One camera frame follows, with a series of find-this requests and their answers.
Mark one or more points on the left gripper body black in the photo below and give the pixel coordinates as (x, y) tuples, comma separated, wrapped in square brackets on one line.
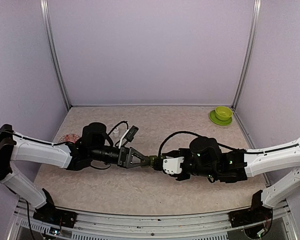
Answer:
[(123, 150)]

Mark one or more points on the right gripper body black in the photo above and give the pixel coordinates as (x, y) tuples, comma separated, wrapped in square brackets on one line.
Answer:
[(183, 151)]

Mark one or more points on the green weekly pill organizer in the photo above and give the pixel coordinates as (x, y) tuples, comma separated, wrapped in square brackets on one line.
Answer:
[(150, 161)]

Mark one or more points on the white pill bottle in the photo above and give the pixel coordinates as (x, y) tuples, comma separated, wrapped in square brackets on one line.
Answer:
[(116, 132)]

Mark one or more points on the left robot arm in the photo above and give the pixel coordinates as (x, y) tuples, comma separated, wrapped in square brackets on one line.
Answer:
[(95, 144)]

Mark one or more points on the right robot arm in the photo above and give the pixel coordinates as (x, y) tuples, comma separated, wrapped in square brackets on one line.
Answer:
[(204, 158)]

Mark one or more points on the red patterned white bowl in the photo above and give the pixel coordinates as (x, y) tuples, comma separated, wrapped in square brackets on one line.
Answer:
[(70, 137)]

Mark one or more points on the green saucer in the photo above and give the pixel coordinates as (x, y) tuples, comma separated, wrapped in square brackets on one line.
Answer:
[(221, 122)]

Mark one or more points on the green bowl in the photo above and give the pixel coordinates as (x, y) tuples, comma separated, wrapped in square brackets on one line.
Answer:
[(223, 113)]

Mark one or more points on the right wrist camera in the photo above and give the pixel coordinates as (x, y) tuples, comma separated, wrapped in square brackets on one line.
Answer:
[(170, 166)]

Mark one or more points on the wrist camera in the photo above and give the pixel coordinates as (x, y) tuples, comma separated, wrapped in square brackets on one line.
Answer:
[(170, 166), (128, 136)]

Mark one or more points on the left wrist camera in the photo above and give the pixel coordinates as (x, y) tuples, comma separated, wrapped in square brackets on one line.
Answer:
[(128, 136)]

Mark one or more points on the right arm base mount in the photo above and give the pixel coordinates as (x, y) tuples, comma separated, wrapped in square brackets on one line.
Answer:
[(243, 217)]

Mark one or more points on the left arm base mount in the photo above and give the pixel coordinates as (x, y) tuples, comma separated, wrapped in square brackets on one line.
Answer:
[(55, 216)]

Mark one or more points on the front aluminium rail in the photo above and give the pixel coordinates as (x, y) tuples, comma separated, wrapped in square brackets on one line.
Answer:
[(101, 226)]

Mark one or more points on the left aluminium frame post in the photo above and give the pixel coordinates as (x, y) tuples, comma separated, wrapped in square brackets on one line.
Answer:
[(53, 53)]

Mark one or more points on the aluminium frame post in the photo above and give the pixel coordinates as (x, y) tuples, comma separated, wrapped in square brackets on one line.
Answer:
[(248, 53), (53, 53)]

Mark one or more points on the right aluminium frame post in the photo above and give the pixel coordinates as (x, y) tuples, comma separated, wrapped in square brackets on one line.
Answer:
[(248, 53)]

